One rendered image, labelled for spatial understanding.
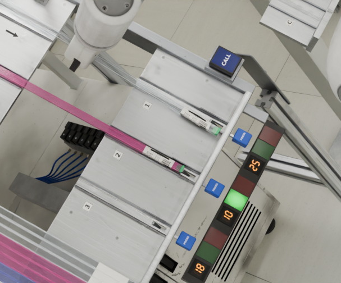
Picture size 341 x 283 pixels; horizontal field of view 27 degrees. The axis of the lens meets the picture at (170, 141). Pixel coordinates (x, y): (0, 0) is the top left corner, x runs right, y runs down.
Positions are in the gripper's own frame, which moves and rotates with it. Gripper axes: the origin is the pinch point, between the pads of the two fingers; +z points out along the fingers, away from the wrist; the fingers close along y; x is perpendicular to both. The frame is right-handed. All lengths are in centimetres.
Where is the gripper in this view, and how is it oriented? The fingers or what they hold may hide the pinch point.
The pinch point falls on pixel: (86, 51)
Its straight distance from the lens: 135.2
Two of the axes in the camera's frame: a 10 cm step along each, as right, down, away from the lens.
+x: 8.1, 5.7, 1.2
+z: -2.4, 1.4, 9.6
